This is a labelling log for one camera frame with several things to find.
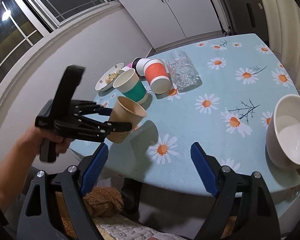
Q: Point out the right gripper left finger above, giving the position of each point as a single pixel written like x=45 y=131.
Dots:
x=40 y=217

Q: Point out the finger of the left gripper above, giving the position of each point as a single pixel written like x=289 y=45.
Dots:
x=107 y=127
x=96 y=109

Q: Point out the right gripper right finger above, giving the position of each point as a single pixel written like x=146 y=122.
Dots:
x=244 y=197

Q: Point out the beige paper cup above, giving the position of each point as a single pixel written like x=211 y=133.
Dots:
x=125 y=110

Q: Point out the person's left forearm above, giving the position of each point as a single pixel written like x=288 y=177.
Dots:
x=13 y=171

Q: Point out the green sleeve paper cup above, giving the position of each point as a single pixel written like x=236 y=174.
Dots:
x=130 y=85

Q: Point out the pink sleeve paper cup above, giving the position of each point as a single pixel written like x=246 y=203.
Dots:
x=127 y=67

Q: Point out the black sleeve paper cup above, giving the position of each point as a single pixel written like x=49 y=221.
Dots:
x=138 y=64

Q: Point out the orange sleeve paper cup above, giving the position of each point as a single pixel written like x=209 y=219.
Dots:
x=157 y=76

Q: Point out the person's left hand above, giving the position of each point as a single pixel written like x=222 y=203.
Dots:
x=34 y=137

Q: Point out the person's right hand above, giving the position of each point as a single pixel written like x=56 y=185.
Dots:
x=161 y=237

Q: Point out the white floral snack dish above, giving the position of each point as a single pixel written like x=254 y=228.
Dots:
x=107 y=79

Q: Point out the white quilted cushion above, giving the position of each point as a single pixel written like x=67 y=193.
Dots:
x=119 y=227

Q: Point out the beige ceramic mug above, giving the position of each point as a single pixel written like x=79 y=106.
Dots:
x=283 y=134

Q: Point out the clear cut glass tumbler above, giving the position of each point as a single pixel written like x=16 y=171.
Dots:
x=181 y=69

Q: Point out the white framed window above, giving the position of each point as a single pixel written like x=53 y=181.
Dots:
x=23 y=23

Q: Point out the white double-door cabinet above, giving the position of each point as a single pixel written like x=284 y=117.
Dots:
x=166 y=22

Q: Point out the blue daisy tablecloth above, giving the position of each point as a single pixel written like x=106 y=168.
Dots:
x=228 y=115

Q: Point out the white suitcase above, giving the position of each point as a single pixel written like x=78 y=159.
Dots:
x=221 y=14

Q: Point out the dark grey suitcase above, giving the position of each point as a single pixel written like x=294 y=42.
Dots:
x=245 y=17

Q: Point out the cream curtain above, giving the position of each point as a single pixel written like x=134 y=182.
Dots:
x=283 y=21

